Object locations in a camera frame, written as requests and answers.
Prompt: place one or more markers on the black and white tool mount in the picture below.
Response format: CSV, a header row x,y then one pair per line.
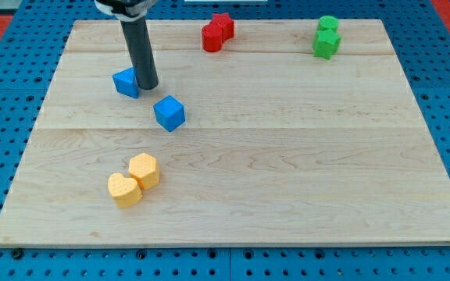
x,y
125,9

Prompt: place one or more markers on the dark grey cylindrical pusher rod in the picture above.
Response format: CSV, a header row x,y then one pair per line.
x,y
140,51

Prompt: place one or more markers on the blue cube block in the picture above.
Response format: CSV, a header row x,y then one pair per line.
x,y
169,113

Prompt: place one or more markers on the blue triangle block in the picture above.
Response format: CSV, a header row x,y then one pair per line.
x,y
125,83

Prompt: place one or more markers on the red cylinder block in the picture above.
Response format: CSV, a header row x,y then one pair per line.
x,y
211,38

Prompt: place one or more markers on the red star block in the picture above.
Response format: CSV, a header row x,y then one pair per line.
x,y
225,23

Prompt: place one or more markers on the yellow hexagon block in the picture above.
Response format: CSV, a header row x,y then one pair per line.
x,y
144,168

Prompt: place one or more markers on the yellow heart block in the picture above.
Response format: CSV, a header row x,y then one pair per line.
x,y
124,190

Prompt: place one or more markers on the light wooden board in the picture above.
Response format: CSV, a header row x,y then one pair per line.
x,y
279,148

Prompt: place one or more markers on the green star block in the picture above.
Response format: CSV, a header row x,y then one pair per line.
x,y
326,43

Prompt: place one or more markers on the green cylinder block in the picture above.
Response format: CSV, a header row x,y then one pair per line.
x,y
328,22

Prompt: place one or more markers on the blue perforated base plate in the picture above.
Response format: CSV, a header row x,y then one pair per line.
x,y
29,53

